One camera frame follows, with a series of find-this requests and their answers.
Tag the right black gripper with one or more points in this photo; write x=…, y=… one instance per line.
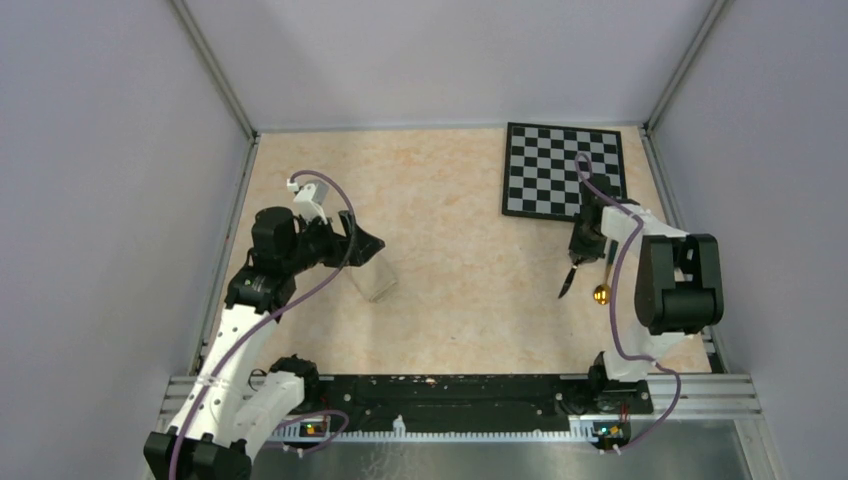
x=579, y=252

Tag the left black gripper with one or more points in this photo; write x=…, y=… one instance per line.
x=364, y=245

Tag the black white checkerboard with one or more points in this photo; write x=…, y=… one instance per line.
x=540, y=180

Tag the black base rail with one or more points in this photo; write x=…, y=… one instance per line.
x=499, y=403

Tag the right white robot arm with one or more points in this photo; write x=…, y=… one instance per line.
x=678, y=288

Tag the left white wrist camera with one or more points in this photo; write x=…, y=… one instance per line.
x=308, y=199

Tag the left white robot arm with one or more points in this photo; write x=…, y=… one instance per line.
x=217, y=432

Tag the silver knife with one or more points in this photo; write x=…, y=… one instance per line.
x=570, y=277

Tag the gold spoon green handle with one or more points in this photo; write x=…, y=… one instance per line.
x=602, y=292

